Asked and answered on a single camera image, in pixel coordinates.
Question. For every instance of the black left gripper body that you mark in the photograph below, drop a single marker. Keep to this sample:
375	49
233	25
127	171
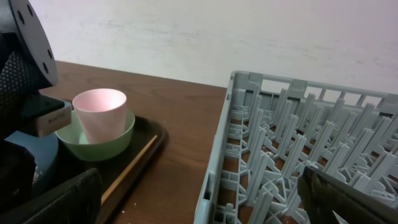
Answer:
27	67

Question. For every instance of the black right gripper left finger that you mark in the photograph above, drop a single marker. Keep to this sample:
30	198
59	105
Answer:
77	200

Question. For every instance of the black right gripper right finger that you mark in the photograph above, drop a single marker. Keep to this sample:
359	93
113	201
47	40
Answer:
324	197

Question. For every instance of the dark blue plate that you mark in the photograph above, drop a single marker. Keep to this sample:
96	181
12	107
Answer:
45	152

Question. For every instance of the mint green bowl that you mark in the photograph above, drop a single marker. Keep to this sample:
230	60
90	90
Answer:
102	143

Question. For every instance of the pink cup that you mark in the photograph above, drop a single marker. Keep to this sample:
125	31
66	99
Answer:
102	114

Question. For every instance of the grey dishwasher rack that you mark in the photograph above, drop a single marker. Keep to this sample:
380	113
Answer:
272	127

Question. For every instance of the wooden chopstick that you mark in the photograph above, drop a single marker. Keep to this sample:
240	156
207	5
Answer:
105	196

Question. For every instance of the brown serving tray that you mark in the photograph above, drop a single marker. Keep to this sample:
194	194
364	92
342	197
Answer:
119	163

